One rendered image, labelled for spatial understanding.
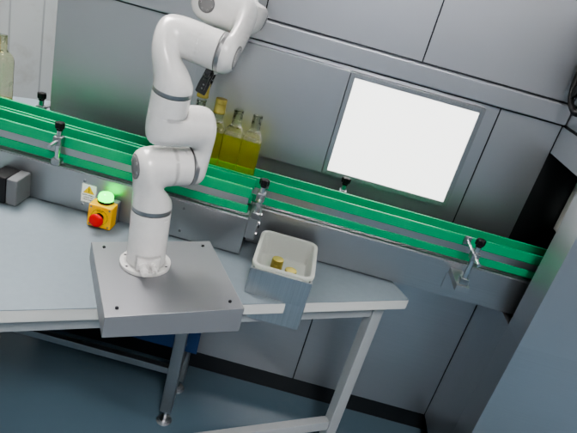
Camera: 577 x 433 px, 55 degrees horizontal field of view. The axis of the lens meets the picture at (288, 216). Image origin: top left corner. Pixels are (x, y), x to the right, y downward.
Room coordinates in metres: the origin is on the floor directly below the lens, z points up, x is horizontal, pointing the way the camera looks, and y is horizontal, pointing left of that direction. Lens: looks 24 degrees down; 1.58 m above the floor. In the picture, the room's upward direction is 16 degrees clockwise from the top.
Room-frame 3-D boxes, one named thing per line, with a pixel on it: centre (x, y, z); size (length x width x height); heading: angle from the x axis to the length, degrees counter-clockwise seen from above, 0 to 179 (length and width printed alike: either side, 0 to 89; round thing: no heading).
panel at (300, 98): (1.75, -0.04, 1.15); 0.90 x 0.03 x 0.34; 91
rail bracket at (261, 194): (1.49, 0.09, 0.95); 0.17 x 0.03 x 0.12; 1
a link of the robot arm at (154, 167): (1.19, 0.32, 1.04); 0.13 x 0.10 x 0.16; 128
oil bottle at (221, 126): (1.61, 0.28, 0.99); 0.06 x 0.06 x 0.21; 1
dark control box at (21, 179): (1.41, 0.80, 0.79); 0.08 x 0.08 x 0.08; 1
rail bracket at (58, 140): (1.43, 0.69, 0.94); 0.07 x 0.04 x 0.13; 1
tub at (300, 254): (1.39, -0.02, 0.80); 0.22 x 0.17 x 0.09; 1
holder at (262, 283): (1.42, -0.02, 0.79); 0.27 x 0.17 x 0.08; 1
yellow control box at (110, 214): (1.42, 0.52, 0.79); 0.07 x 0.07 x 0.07; 1
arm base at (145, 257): (1.17, 0.31, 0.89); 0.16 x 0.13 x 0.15; 25
